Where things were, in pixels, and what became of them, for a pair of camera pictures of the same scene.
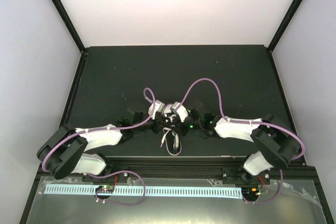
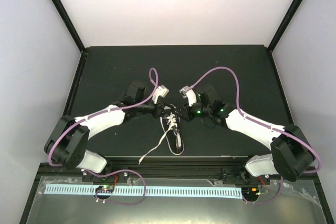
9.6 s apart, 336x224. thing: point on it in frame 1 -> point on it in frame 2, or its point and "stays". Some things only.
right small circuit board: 250,192 stays
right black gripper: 182,130 -> 187,115
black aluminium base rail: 300,169 stays
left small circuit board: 105,189 stays
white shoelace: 176,141 -> 172,120
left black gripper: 159,123 -> 159,110
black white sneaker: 170,125 stays
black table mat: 230,81 stays
